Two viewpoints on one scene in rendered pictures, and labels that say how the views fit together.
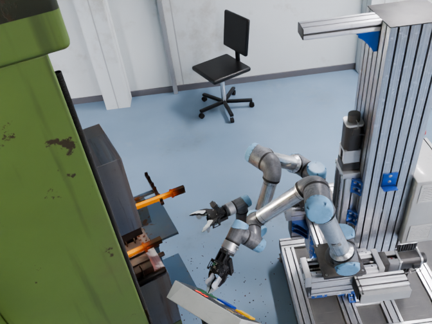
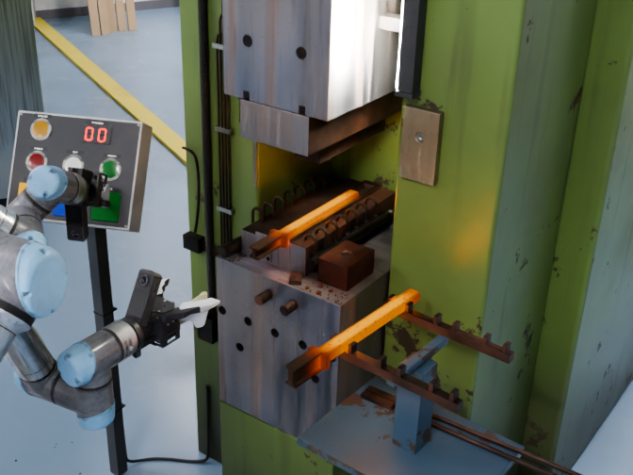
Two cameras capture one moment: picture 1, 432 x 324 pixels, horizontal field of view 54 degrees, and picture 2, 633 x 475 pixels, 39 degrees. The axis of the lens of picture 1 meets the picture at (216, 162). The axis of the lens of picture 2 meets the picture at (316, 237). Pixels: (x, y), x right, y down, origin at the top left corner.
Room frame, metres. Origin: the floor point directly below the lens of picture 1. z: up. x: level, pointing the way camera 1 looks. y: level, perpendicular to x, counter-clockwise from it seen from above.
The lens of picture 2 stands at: (3.17, -0.47, 1.99)
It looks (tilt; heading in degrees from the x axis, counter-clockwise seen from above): 27 degrees down; 149
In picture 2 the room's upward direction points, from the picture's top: 2 degrees clockwise
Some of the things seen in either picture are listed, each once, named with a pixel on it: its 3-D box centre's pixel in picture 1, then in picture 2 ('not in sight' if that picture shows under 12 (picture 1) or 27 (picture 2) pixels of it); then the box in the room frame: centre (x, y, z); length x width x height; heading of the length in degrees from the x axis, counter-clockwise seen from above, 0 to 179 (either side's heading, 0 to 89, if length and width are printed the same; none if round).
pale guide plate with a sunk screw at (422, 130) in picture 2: not in sight; (420, 144); (1.69, 0.68, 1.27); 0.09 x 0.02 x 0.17; 25
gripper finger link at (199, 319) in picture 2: (198, 215); (200, 315); (1.68, 0.14, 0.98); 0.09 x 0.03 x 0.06; 79
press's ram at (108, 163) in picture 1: (72, 188); (344, 6); (1.40, 0.63, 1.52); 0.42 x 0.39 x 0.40; 115
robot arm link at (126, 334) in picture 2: (229, 208); (121, 340); (1.70, -0.04, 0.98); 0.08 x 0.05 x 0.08; 25
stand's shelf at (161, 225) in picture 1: (146, 222); (410, 445); (1.96, 0.51, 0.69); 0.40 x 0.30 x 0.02; 22
